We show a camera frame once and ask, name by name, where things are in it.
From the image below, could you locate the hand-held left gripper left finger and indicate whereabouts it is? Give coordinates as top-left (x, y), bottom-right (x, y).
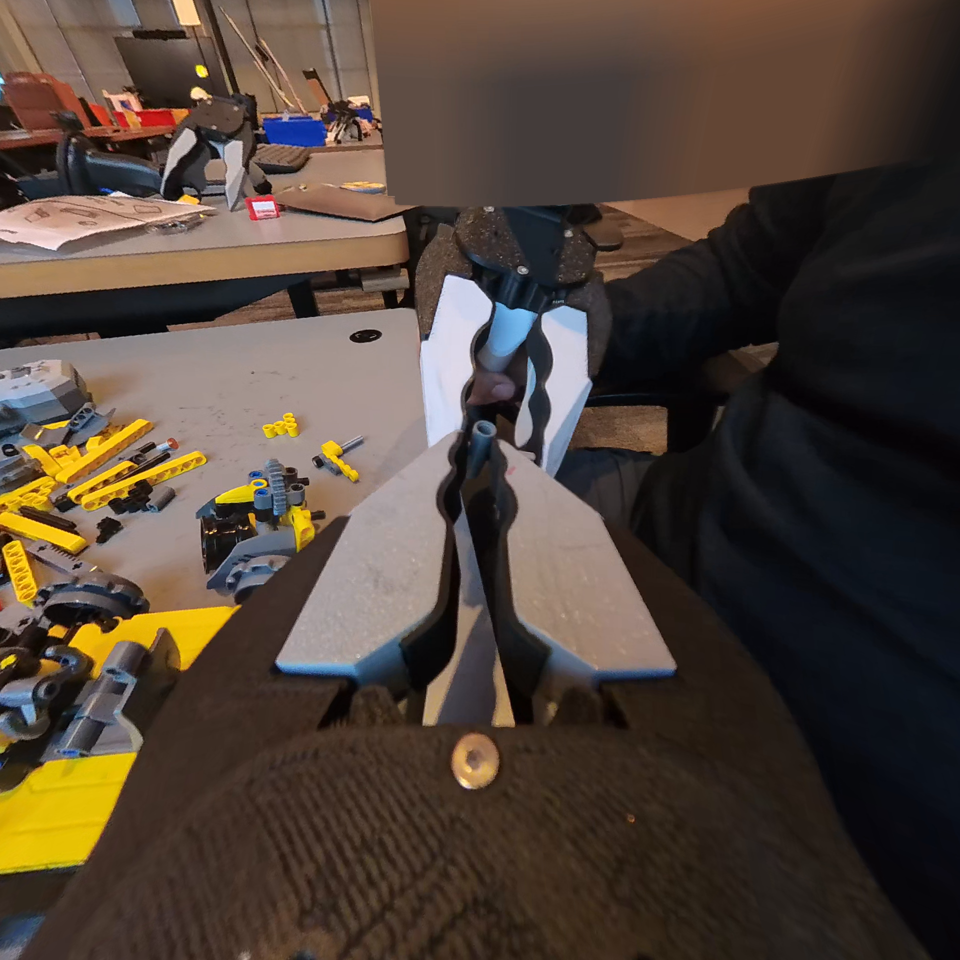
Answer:
top-left (275, 438), bottom-right (478, 709)

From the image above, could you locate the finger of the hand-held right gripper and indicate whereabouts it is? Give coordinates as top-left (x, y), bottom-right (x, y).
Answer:
top-left (518, 308), bottom-right (595, 478)
top-left (419, 275), bottom-right (498, 450)

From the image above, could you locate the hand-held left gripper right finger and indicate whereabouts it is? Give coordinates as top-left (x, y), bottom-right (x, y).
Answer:
top-left (483, 438), bottom-right (679, 700)

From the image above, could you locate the small grey axle piece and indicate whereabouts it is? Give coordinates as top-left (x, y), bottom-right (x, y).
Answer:
top-left (468, 419), bottom-right (502, 484)

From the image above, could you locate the small yellow toy beam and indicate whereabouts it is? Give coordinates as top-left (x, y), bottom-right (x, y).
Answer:
top-left (312, 435), bottom-right (367, 484)

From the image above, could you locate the pile of toy parts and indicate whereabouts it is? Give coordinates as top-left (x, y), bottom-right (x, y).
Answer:
top-left (0, 405), bottom-right (211, 559)

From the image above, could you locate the person's right forearm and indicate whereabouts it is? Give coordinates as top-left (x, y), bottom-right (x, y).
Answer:
top-left (597, 162), bottom-right (960, 394)

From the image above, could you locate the yellow grey wheel assembly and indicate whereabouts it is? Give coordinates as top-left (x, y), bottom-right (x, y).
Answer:
top-left (195, 462), bottom-right (325, 604)

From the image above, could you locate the brown paper envelope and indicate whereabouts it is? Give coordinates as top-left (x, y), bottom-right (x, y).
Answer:
top-left (275, 180), bottom-right (411, 225)

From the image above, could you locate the person's black top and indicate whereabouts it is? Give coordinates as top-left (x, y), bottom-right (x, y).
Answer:
top-left (600, 162), bottom-right (960, 939)

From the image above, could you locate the long grey table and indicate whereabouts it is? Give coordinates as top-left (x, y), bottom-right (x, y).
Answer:
top-left (0, 147), bottom-right (415, 304)

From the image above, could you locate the black grey pistol-shaped device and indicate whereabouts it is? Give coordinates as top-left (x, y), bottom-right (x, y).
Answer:
top-left (158, 93), bottom-right (280, 213)

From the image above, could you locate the yellow black toy vehicle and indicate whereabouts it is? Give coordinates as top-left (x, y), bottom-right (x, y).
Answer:
top-left (0, 563), bottom-right (241, 880)

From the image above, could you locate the grey toy battery box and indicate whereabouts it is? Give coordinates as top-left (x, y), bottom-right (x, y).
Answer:
top-left (0, 360), bottom-right (96, 438)

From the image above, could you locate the white paper sheet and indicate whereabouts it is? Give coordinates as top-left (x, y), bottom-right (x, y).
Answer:
top-left (0, 195), bottom-right (213, 253)

